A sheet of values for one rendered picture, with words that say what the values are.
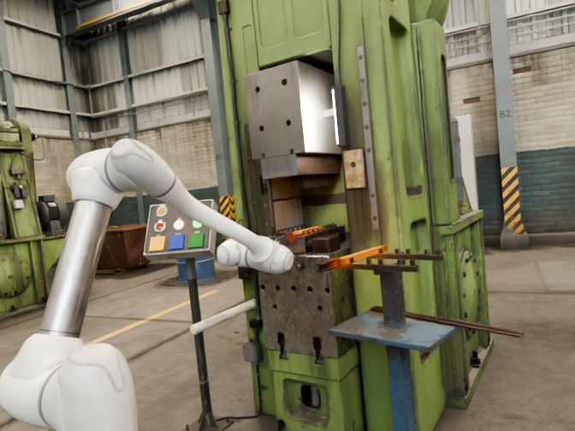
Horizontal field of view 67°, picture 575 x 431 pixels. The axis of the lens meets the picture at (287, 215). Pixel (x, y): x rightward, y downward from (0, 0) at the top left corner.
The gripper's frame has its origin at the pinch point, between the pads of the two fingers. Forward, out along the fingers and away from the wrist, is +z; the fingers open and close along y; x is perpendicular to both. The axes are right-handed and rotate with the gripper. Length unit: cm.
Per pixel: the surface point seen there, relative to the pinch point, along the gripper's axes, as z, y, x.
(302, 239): 5.2, 6.7, -1.9
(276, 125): 7, -1, 51
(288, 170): 6.1, 2.9, 29.5
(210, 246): -8.6, -37.1, -2.2
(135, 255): 348, -568, -77
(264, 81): 7, -5, 71
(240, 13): 22, -25, 112
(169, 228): -13, -59, 8
